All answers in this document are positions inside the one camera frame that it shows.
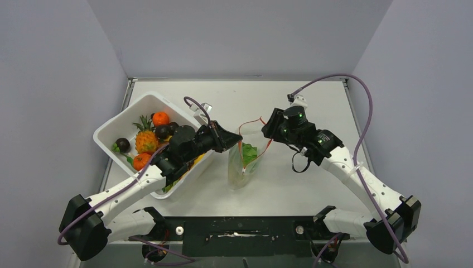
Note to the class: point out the white plastic food bin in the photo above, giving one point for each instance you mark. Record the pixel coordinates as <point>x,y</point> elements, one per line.
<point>121,126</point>

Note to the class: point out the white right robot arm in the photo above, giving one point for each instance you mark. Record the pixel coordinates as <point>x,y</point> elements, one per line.
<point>392,217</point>

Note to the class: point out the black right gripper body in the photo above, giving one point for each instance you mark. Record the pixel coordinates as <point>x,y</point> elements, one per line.
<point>278,130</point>

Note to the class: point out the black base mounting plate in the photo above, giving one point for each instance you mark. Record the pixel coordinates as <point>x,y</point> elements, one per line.
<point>297,236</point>

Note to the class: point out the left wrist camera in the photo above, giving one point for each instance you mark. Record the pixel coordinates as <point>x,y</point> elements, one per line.
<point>201,115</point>

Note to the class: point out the clear orange-zip bag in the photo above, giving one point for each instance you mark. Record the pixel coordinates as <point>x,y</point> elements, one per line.
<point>252,134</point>

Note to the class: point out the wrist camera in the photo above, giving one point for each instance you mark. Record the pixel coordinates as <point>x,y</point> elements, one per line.
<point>297,100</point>
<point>201,115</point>

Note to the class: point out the green lettuce head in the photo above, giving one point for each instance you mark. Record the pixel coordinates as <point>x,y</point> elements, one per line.
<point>249,155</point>

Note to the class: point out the toy pineapple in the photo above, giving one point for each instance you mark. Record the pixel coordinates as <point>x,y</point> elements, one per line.
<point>146,140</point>

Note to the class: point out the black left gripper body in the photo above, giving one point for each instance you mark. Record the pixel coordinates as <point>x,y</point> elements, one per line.
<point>208,140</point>

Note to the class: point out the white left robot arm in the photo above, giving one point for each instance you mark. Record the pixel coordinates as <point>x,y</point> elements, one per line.
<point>89,224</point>

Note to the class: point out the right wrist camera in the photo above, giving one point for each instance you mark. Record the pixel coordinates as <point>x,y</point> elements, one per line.
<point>297,100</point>

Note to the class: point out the dark mangosteen with green leaves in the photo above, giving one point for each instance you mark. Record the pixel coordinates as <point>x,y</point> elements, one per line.
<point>121,145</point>

